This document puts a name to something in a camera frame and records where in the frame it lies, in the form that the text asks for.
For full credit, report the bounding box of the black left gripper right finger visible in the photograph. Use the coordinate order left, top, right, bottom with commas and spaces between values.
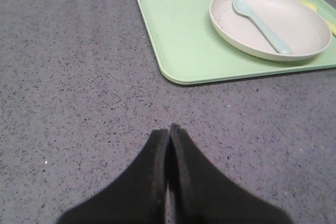
169, 124, 292, 223

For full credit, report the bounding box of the yellow plastic fork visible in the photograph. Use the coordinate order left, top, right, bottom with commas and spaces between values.
299, 0, 336, 36

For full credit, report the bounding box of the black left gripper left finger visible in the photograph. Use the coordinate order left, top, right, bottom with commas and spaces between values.
57, 129, 170, 223

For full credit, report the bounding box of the light green plastic tray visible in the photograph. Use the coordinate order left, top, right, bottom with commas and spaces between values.
137, 0, 335, 85

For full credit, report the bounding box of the light blue plastic spoon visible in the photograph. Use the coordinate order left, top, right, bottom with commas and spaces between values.
233, 0, 292, 55

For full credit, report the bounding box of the cream round plate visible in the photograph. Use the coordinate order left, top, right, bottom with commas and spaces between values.
209, 0, 333, 61

